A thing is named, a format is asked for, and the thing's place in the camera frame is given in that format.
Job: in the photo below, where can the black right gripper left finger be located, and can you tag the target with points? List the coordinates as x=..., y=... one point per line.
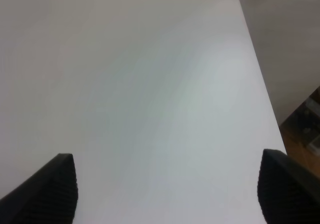
x=49, y=196

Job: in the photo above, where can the brown wooden furniture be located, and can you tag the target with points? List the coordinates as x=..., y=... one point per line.
x=300, y=133

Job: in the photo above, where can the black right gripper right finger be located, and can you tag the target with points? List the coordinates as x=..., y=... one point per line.
x=287, y=192

